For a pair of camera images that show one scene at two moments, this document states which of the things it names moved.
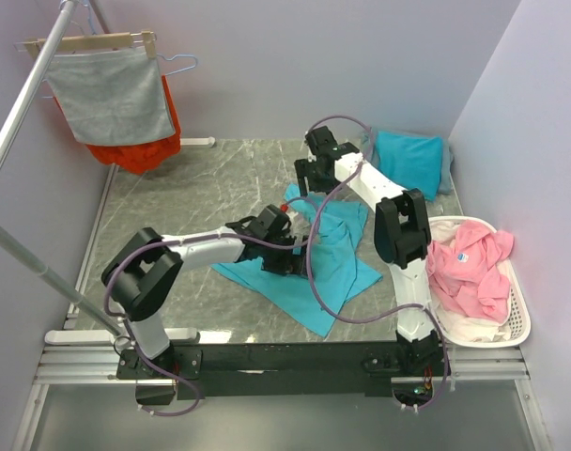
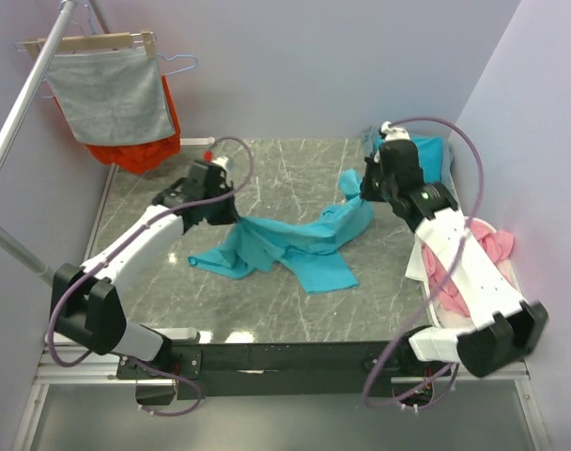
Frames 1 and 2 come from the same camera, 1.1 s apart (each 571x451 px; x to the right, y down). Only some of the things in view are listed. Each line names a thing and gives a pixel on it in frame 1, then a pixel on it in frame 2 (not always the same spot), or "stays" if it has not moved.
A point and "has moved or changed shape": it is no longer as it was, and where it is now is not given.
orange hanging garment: [138, 156] stays
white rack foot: [210, 141] stays
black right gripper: [303, 169] -> [371, 166]
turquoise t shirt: [338, 265] has moved or changed shape
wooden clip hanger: [35, 45] stays
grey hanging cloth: [112, 97] stays
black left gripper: [291, 263] -> [230, 217]
